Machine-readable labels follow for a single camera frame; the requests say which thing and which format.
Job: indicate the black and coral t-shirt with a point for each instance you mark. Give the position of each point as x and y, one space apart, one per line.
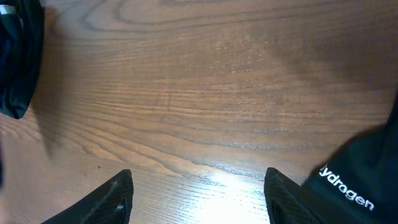
361 178

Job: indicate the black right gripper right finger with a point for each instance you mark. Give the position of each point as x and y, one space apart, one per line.
288 203

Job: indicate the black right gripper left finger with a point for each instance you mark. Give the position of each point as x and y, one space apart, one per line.
110 203

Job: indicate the blue shorts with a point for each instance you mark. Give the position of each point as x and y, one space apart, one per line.
22 37

